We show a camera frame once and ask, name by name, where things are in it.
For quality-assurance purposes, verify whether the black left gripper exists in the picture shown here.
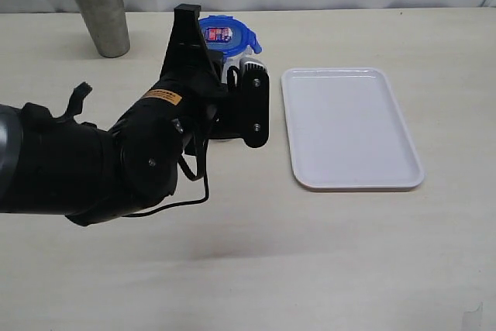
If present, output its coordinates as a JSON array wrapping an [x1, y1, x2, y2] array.
[[158, 4, 229, 129]]

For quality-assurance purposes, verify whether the clear plastic container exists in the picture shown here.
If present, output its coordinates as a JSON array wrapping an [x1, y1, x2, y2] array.
[[216, 46, 268, 142]]

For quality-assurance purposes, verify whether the blue plastic lid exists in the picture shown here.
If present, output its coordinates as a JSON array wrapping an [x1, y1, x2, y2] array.
[[199, 15, 263, 57]]

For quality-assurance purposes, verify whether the stainless steel cup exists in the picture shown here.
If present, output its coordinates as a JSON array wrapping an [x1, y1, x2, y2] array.
[[75, 0, 130, 58]]

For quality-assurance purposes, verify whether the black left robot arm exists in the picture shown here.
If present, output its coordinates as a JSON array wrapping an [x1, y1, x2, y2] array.
[[1, 4, 227, 226]]

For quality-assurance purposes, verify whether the white rectangular tray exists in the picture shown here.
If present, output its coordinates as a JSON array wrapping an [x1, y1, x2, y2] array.
[[281, 67, 425, 191]]

